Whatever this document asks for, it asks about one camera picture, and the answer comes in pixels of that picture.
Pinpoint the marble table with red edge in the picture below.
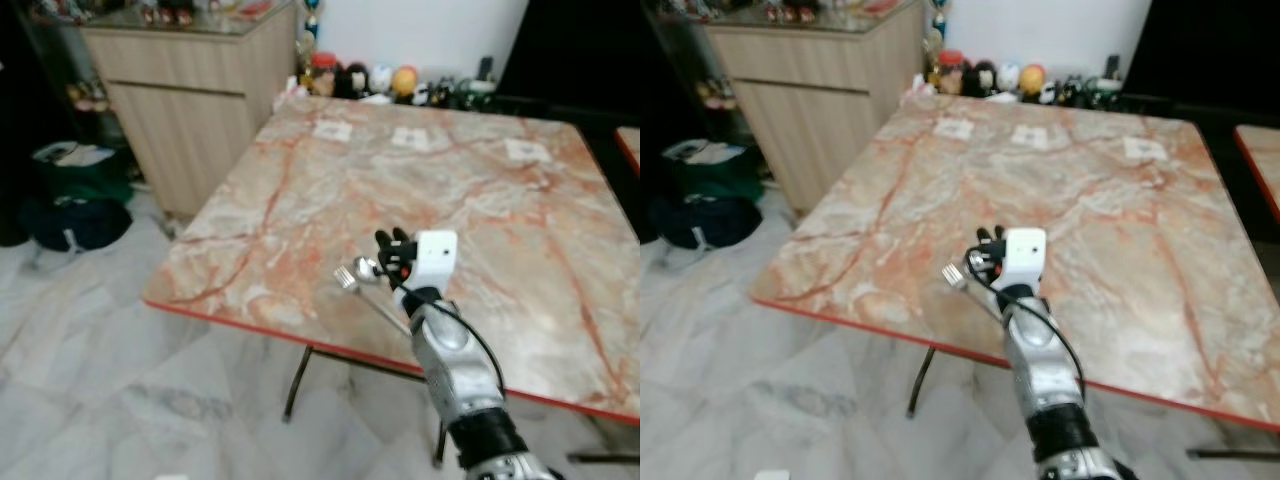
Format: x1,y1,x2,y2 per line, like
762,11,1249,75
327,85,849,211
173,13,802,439
750,92,1280,461
142,94,641,469

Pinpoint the black plush toy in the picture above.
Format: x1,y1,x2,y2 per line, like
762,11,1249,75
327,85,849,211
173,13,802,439
966,60,999,98
336,62,371,100

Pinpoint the red hat toy figure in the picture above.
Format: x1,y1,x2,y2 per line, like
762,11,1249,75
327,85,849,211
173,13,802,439
308,52,339,98
937,49,966,96

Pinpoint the light wooden cabinet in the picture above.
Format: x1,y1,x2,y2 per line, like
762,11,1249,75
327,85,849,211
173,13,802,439
700,0,928,213
78,0,303,218

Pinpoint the red edged side table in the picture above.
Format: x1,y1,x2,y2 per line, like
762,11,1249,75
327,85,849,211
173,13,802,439
1233,125,1280,223
614,125,641,179

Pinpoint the green bag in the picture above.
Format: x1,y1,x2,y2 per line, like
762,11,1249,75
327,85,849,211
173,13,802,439
662,138,769,203
30,140,137,207

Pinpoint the dark blue bag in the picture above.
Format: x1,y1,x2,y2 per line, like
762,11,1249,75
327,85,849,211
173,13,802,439
650,195,767,251
20,196,134,254

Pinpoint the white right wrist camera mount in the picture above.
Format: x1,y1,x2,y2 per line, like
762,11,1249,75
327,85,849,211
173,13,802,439
1003,228,1048,285
414,230,460,283

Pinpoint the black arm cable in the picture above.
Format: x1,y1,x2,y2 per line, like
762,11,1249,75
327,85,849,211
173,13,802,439
1022,294,1089,399
436,298,507,401

